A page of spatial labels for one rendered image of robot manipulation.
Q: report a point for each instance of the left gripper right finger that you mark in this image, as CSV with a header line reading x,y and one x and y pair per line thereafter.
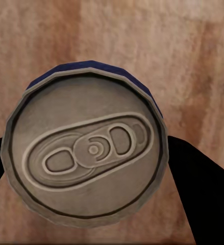
x,y
200,183

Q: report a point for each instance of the can of soda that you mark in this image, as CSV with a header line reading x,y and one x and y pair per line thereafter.
x,y
85,146

